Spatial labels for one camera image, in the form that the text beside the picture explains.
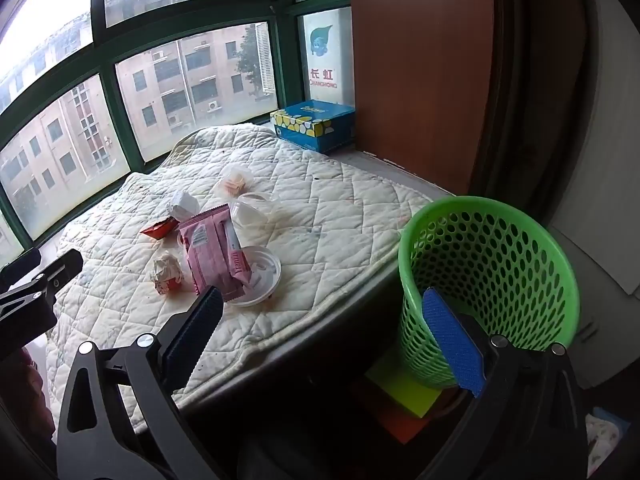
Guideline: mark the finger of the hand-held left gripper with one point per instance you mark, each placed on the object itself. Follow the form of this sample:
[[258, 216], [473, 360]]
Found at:
[[62, 270], [20, 264]]

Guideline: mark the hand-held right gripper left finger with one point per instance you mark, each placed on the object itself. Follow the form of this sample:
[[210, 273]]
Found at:
[[196, 332]]

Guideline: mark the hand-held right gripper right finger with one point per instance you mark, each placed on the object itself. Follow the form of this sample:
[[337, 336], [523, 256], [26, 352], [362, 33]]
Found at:
[[452, 345]]

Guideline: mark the white and red wrapper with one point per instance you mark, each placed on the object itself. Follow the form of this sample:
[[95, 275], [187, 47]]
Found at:
[[166, 272]]

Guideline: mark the pink snack wrapper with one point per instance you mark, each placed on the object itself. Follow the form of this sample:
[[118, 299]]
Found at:
[[210, 255]]

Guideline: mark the strawberry yogurt cup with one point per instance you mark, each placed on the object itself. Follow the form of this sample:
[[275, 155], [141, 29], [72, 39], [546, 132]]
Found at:
[[262, 270]]

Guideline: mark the green mesh wastebasket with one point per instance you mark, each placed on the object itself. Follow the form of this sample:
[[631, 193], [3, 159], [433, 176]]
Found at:
[[500, 260]]

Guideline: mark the red foil wrapper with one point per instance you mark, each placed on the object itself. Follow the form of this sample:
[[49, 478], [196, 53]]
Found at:
[[160, 229]]

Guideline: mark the white paper wrapper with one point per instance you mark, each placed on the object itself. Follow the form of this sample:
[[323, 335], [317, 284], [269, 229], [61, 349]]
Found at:
[[184, 205]]

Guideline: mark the clear plastic cup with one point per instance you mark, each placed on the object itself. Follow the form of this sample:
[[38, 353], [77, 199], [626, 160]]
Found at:
[[248, 215]]

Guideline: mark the clear jelly cup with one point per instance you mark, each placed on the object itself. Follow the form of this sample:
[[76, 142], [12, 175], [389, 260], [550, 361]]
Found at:
[[235, 180]]

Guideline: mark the lime green box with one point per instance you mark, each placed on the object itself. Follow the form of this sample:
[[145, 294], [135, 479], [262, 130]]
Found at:
[[400, 385]]

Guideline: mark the dark pink cloth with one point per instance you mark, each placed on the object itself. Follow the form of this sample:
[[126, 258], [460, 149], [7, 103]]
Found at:
[[25, 390]]

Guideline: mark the orange red box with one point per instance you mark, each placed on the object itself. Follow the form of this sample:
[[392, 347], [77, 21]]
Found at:
[[390, 420]]

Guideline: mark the white quilted blanket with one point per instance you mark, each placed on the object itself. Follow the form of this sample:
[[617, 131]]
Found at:
[[320, 210]]

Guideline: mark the light printed cloth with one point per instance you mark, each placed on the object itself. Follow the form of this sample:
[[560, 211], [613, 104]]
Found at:
[[605, 435]]

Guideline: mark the blue dotted tissue box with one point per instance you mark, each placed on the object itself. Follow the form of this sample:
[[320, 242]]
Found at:
[[310, 120]]

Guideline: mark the green tree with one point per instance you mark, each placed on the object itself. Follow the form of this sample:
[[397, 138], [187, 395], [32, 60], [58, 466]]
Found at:
[[247, 60]]

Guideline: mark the white louvred vent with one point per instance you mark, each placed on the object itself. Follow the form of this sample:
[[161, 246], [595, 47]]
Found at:
[[264, 60]]

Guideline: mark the brown wooden cabinet panel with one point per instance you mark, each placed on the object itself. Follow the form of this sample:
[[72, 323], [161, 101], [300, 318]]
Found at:
[[420, 60]]

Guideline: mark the white Changhong carton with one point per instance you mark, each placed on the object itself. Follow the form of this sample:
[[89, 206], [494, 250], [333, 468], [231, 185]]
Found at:
[[325, 60]]

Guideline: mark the green window frame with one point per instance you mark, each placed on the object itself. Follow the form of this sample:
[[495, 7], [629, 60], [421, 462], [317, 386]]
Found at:
[[105, 55]]

